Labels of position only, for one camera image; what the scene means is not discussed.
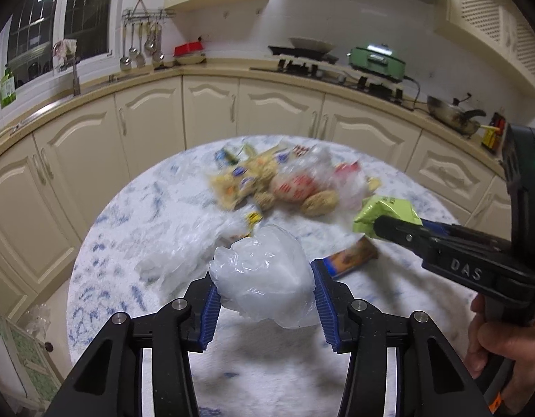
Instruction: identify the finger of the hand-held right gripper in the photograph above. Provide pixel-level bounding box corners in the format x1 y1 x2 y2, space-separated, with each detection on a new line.
420 220 512 267
373 214 535 310

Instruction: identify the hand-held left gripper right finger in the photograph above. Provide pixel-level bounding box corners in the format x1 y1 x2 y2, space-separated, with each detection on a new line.
310 258 494 417

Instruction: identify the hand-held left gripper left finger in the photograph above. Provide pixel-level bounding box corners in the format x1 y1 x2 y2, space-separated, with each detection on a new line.
44 276 225 417

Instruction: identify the lime green packet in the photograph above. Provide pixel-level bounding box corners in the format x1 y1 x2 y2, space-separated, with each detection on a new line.
353 195 424 240

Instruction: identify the round tan biscuit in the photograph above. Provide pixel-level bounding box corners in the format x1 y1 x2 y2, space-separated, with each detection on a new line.
253 188 277 210
301 190 340 219

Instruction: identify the person's right hand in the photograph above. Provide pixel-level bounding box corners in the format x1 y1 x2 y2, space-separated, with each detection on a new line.
464 292 535 375

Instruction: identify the brown blue snack wrapper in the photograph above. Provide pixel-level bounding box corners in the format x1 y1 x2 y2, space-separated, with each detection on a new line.
324 237 379 279

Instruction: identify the flat clear plastic sheet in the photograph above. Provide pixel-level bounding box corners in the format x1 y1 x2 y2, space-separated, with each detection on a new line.
135 215 259 296

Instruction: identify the yellow red box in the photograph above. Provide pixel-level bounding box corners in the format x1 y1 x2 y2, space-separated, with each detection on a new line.
481 112 508 154

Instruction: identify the pale yellow snack bag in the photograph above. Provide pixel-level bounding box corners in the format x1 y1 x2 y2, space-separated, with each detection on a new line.
208 167 261 213

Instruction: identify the steel wok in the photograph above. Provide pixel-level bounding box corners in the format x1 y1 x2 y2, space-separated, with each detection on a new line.
426 92 487 136

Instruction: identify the red wrapper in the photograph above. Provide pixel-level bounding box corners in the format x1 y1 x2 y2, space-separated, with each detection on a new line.
334 161 366 187

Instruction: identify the clear plastic bag red print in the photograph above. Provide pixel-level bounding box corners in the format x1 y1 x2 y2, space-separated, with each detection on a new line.
271 145 369 223

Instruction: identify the small clear plastic bag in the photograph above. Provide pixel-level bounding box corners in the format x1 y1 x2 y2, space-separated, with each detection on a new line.
24 303 54 340

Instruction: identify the row of cream cabinet doors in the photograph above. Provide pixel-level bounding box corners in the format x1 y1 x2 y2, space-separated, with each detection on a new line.
0 74 517 326

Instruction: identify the green electric pot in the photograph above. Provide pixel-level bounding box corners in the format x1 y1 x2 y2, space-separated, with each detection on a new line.
346 44 408 83

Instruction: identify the black gas stove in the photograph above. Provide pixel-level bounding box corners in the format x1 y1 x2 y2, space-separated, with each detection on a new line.
249 57 409 106

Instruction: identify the beige kitchen countertop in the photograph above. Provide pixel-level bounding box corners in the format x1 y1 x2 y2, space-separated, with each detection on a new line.
0 58 509 174

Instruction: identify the white plate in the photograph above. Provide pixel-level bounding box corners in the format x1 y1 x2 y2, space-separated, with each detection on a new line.
289 37 336 53

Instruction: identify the black griddle pan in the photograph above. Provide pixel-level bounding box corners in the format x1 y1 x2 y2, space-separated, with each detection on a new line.
267 44 340 64

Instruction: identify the steel slotted spatula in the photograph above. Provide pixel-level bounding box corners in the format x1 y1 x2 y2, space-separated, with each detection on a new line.
134 24 146 69

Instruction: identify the steel ladle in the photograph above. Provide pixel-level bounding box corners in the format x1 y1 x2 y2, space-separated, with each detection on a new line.
119 24 133 71

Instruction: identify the red lidded box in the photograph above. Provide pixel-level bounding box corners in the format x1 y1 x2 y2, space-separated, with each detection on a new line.
174 39 206 57

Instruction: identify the steel faucet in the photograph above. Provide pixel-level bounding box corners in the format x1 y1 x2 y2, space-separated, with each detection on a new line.
69 56 83 96

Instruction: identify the pale rag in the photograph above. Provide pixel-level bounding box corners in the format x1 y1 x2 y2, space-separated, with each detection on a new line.
51 38 80 72

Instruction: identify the green bottle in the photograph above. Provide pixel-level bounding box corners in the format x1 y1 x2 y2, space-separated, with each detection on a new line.
0 65 17 110

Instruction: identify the white framed window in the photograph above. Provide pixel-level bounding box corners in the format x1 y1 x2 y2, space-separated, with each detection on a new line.
6 0 121 93

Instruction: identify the black power cable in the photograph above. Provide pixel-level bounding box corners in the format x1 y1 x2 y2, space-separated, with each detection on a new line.
404 75 429 112

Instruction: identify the white frame green patterned panel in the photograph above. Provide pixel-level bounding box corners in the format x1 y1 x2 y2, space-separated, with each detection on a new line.
0 306 66 404

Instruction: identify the wire utensil rack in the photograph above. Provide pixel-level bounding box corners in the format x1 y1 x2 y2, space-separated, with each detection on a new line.
121 0 177 25

